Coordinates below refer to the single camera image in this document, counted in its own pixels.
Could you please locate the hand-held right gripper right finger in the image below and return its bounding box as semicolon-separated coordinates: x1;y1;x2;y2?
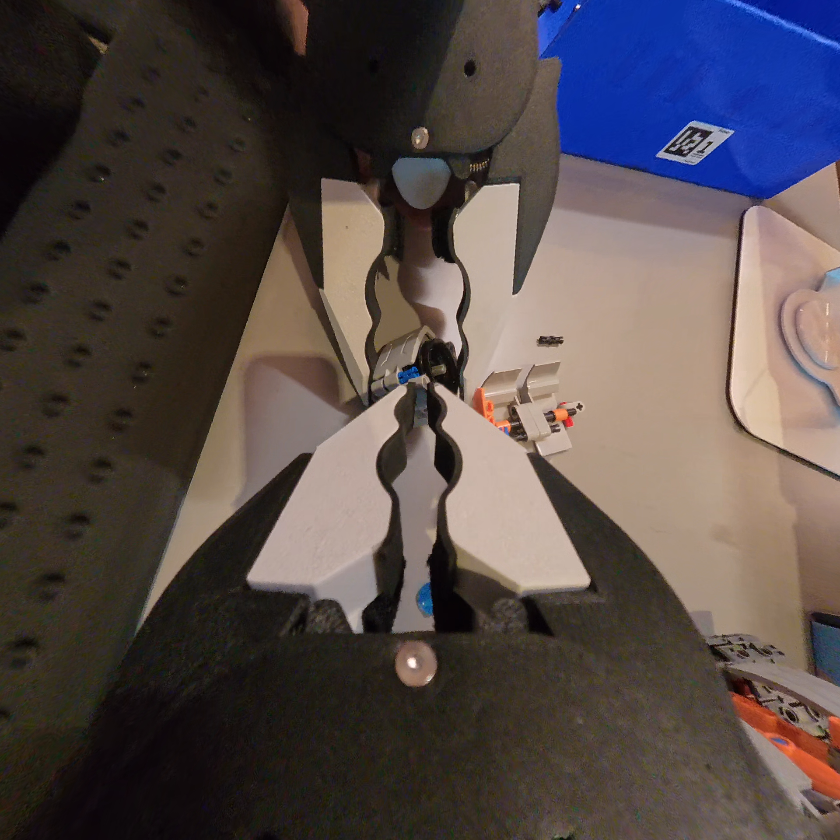
427;382;593;599

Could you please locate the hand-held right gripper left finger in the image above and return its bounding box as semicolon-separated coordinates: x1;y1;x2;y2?
246;384;424;614

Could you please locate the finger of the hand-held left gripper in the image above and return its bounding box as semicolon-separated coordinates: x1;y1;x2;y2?
320;177;404;404
432;182;514;398

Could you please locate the grey orange toy brick assembly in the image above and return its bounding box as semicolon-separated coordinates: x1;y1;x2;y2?
474;362;585;458

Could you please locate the grey panel wheel toy assembly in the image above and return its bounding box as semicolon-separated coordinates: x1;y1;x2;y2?
369;326;462;431

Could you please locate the person's left hand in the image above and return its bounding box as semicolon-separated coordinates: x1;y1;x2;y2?
274;0;311;59

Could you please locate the black perforated pad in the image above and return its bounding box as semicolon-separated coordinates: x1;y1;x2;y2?
0;13;309;840

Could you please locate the blue plastic bin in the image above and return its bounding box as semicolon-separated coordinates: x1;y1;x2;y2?
537;0;840;200

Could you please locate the silver monitor stand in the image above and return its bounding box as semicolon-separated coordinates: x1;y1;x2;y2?
727;205;840;479

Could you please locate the grey orange toy tracked vehicle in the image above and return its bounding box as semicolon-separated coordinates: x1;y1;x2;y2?
705;630;840;820

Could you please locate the person's black jacket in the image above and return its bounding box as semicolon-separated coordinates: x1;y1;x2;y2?
0;0;112;237

